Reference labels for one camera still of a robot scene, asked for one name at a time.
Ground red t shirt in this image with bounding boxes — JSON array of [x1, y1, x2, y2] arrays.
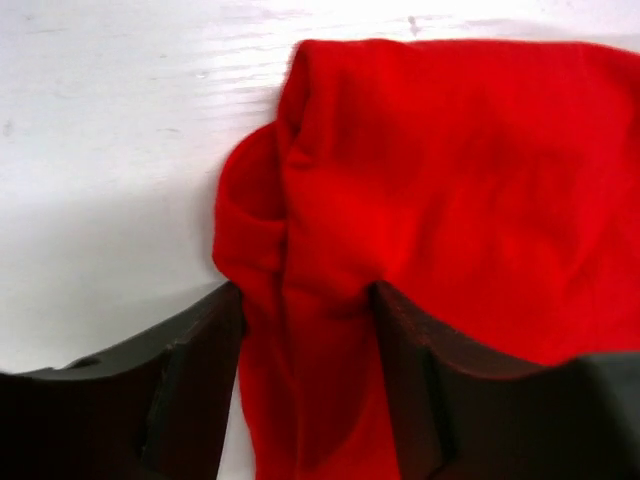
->
[[213, 40, 639, 479]]

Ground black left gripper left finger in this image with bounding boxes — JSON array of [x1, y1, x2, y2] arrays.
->
[[1, 283, 244, 479]]

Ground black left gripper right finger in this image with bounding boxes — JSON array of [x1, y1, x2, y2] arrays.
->
[[370, 282, 639, 479]]

